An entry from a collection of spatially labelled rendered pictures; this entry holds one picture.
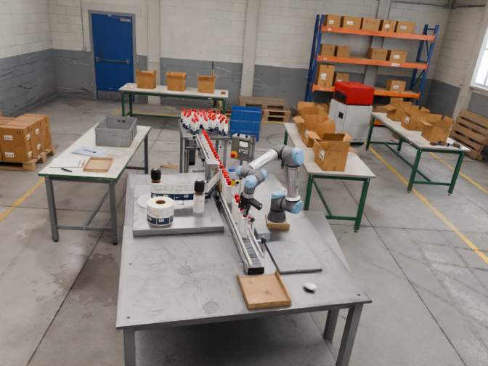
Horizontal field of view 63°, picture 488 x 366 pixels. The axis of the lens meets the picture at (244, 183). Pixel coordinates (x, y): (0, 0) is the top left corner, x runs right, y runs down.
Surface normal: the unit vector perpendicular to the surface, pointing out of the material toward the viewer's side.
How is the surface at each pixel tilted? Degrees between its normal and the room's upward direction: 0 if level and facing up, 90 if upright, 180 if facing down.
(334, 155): 92
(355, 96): 90
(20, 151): 89
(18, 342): 0
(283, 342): 1
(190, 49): 90
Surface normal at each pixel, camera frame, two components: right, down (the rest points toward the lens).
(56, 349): 0.08, -0.91
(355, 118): 0.23, 0.40
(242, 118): 0.01, 0.39
